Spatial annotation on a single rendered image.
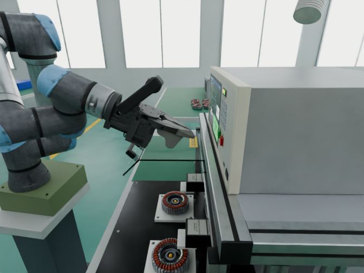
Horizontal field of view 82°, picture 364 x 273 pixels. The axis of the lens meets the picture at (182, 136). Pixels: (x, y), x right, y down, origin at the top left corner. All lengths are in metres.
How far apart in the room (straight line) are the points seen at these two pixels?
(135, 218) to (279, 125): 0.67
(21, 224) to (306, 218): 0.98
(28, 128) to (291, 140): 0.54
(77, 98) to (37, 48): 0.40
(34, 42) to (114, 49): 4.60
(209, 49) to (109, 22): 2.29
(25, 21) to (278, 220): 0.86
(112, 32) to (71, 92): 4.96
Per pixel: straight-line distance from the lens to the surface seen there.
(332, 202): 0.48
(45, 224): 1.03
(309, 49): 5.83
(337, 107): 0.42
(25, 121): 0.58
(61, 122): 0.59
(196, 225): 0.63
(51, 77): 0.53
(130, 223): 0.87
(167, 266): 0.68
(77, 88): 0.51
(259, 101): 0.36
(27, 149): 1.01
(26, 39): 0.87
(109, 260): 0.79
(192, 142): 0.76
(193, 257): 0.75
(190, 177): 0.82
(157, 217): 0.86
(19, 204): 1.12
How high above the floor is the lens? 1.37
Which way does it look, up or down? 22 degrees down
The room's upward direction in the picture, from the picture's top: straight up
